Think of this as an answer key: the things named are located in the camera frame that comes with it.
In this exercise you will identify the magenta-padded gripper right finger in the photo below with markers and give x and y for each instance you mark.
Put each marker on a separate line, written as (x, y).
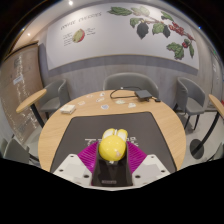
(150, 168)

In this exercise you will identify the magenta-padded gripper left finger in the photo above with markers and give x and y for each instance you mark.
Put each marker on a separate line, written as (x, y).
(71, 168)

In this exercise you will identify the black mouse pad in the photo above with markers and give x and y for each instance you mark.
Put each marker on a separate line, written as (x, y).
(110, 121)

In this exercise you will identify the grey upholstered chair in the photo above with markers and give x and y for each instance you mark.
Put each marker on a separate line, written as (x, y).
(190, 100)
(131, 81)
(15, 151)
(55, 96)

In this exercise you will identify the small white card box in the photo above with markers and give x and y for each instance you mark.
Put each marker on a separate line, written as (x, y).
(68, 109)

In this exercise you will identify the small white card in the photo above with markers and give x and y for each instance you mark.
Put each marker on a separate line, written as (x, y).
(120, 102)
(132, 105)
(104, 107)
(100, 99)

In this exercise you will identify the small black hub box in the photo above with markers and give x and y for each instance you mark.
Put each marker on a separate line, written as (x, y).
(143, 94)

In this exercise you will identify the brown film-wrapped panel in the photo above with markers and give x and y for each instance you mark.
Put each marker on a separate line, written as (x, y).
(16, 80)

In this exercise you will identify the round wooden pedestal side table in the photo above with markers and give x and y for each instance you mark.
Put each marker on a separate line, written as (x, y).
(30, 100)

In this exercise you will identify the wooden table with black pedestal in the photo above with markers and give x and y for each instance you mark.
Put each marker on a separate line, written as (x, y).
(216, 104)

